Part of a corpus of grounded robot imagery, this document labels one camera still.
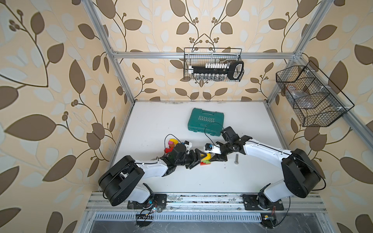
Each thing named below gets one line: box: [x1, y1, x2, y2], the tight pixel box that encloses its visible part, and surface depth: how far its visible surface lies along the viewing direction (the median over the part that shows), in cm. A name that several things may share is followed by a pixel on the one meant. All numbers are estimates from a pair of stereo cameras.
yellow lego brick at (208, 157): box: [201, 153, 212, 162], surface depth 82 cm
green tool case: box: [187, 107, 225, 137], surface depth 106 cm
